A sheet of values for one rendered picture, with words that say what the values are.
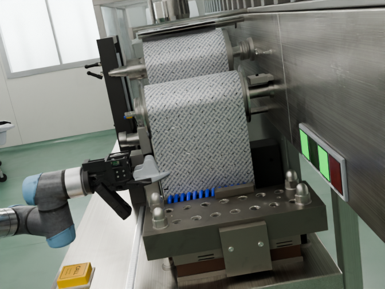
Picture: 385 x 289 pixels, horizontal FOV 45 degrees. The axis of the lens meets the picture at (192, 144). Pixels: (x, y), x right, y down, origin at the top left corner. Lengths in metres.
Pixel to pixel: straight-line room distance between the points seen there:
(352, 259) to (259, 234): 0.56
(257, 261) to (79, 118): 6.05
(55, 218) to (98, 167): 0.17
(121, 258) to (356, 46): 0.83
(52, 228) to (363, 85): 0.86
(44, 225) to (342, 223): 0.84
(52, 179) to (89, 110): 5.74
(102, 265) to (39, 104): 5.90
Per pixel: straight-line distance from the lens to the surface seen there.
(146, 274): 1.15
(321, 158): 0.84
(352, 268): 1.55
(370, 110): 0.62
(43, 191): 1.20
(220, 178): 1.19
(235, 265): 1.04
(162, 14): 1.84
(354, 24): 0.63
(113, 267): 1.22
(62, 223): 1.23
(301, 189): 1.05
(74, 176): 1.18
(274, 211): 1.04
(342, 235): 1.49
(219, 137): 1.16
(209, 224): 1.02
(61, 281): 1.18
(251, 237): 1.02
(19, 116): 7.17
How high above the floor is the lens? 1.47
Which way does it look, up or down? 15 degrees down
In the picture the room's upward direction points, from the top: 10 degrees counter-clockwise
